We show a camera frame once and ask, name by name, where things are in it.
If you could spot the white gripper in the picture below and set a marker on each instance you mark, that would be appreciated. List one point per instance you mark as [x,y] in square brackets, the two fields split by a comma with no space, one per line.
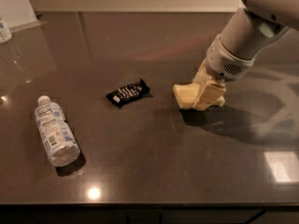
[224,62]

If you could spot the yellow sponge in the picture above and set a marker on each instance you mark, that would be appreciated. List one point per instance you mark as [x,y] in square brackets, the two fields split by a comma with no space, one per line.
[185,94]

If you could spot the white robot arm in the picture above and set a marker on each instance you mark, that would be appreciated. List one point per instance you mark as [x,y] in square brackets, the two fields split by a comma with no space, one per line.
[255,25]

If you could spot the black rxbar chocolate wrapper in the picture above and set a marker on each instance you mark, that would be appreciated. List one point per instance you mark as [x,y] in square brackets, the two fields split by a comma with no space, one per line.
[128,93]

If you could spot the clear plastic water bottle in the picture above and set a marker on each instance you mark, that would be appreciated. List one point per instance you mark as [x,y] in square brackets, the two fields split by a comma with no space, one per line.
[58,139]

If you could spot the white bottle at left edge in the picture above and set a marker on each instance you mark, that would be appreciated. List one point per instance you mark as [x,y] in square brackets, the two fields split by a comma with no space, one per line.
[5,34]

